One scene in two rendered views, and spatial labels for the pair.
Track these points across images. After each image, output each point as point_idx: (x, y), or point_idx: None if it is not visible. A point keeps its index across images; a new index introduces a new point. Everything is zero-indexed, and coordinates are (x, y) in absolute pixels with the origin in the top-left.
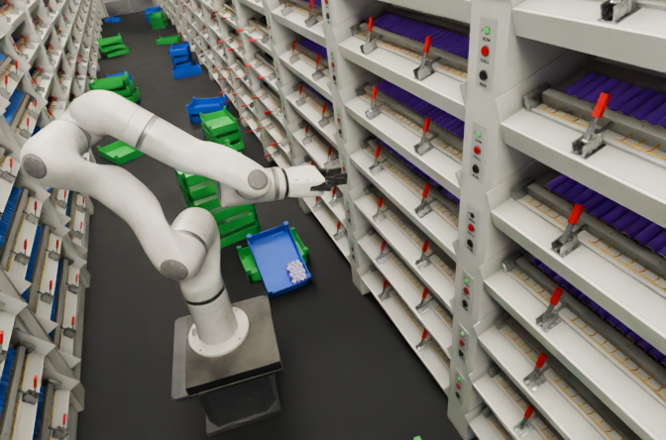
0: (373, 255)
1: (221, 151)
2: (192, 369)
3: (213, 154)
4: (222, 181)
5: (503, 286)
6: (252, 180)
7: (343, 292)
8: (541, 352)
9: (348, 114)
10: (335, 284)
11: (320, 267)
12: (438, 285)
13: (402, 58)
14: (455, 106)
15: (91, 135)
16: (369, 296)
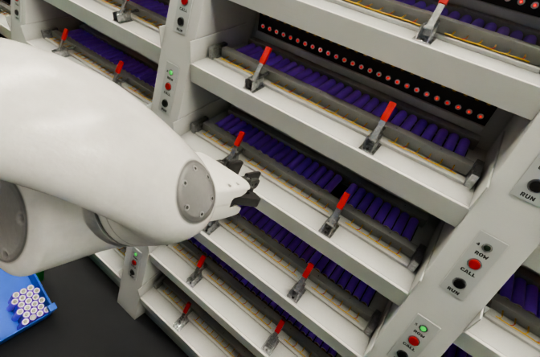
0: (178, 272)
1: (82, 79)
2: None
3: (45, 84)
4: (83, 200)
5: (492, 338)
6: (187, 195)
7: (106, 322)
8: None
9: (190, 80)
10: (92, 311)
11: (63, 286)
12: (328, 323)
13: (357, 12)
14: (517, 90)
15: None
16: (144, 320)
